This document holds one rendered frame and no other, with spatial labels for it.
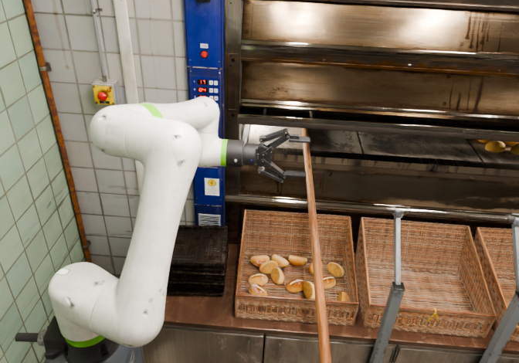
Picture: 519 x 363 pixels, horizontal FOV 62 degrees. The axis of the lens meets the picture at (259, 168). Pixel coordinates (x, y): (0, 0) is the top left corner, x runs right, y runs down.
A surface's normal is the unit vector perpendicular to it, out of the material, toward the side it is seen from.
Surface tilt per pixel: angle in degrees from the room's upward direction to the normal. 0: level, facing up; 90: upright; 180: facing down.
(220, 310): 0
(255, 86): 70
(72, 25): 90
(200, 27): 90
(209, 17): 90
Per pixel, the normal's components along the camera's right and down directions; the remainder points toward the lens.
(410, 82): -0.05, 0.21
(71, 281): -0.01, -0.78
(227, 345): -0.07, 0.53
